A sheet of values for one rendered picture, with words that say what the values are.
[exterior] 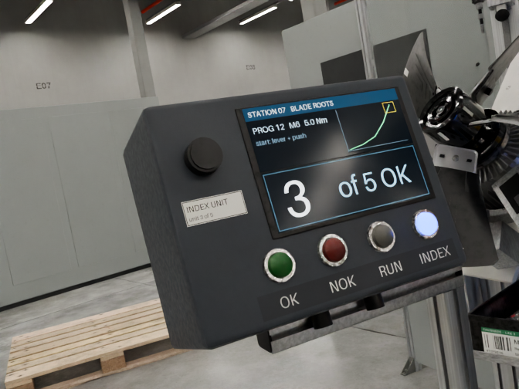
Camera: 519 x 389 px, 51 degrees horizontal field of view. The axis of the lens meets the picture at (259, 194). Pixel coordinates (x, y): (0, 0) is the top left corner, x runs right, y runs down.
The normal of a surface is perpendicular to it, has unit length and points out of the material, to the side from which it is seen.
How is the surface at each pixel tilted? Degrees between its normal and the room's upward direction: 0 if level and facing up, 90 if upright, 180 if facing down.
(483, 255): 42
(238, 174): 75
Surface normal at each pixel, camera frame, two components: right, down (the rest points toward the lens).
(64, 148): 0.62, -0.04
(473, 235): -0.22, -0.62
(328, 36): -0.77, 0.18
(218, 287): 0.37, -0.26
